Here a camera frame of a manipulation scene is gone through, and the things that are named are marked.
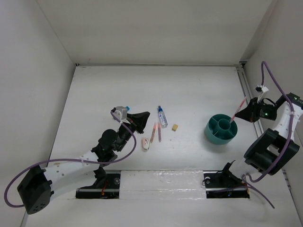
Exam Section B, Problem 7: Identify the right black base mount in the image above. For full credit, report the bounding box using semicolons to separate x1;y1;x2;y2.
201;161;250;199

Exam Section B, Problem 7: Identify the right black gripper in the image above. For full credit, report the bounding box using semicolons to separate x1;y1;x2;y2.
235;97;278;122

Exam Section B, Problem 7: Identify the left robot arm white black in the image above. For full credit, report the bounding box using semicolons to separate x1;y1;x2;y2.
17;108;150;215

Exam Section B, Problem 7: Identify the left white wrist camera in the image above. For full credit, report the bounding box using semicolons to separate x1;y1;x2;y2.
114;106;128;121

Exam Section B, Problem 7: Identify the teal round compartment organizer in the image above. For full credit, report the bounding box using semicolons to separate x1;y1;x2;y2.
205;114;238;145

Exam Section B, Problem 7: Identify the pink purple pen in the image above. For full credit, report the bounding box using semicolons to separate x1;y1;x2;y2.
157;122;161;142

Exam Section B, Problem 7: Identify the tan eraser block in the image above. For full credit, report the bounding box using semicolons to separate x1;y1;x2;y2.
172;124;178;131

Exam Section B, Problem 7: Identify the red white pen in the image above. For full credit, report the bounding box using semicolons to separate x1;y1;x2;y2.
229;96;247;123

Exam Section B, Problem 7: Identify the small clear spray bottle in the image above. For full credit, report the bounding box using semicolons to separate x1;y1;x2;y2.
158;105;168;128

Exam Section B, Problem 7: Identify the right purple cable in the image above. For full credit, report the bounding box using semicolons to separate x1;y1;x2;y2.
241;61;296;209

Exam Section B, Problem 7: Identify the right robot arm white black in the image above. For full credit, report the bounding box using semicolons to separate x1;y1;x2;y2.
235;93;303;175

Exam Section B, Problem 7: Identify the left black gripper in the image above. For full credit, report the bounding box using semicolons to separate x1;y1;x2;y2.
115;111;149;152

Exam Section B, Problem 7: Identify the purple cable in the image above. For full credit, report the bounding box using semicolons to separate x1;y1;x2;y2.
4;108;137;208
241;61;296;209

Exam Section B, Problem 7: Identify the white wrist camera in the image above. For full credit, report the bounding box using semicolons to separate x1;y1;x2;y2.
255;85;269;100
114;106;128;121

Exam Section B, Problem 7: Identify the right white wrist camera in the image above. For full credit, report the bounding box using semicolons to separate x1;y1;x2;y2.
255;85;269;100

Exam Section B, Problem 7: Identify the pink mini stapler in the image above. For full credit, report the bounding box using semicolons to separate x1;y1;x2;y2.
142;138;151;151

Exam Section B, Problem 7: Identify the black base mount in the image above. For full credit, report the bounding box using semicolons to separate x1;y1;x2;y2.
201;161;250;199
75;167;121;199

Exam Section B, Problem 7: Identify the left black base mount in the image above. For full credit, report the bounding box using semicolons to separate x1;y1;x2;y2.
75;167;121;199

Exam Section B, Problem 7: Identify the orange pen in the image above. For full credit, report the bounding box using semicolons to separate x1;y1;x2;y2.
151;123;158;143

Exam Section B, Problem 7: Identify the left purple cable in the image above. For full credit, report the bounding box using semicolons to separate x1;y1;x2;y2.
4;108;137;208

